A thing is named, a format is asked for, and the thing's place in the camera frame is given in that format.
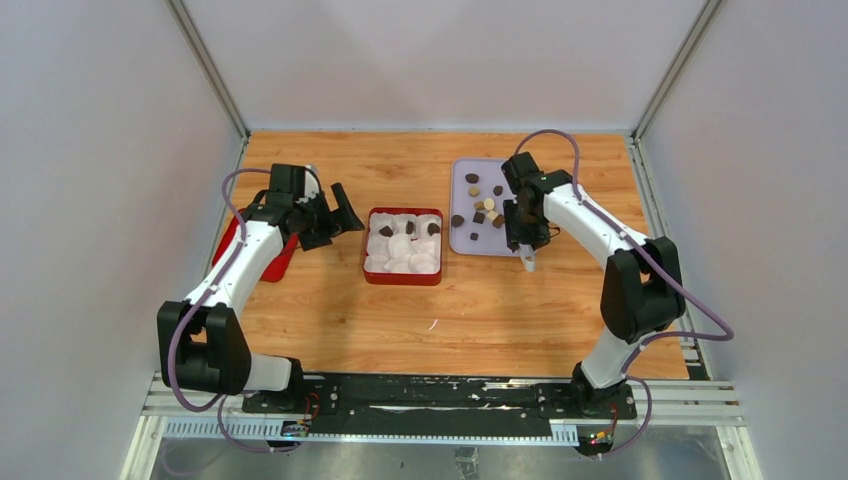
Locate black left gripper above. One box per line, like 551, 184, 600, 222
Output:
293, 183, 363, 252

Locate steel tongs with grey handle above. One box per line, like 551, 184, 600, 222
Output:
518, 244, 536, 272

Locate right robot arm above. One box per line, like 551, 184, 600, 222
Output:
501, 152, 686, 418

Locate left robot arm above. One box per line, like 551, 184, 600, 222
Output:
156, 164, 364, 413

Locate lavender plastic tray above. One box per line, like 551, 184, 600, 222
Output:
448, 157, 536, 261

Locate red box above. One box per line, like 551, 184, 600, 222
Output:
362, 207, 445, 286

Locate red box lid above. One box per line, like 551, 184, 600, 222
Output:
208, 217, 300, 283

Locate white paper liner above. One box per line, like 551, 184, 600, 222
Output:
364, 212, 442, 275

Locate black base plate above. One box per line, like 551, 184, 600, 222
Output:
242, 373, 637, 438

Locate aluminium frame rail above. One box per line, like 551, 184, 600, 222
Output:
138, 373, 744, 447

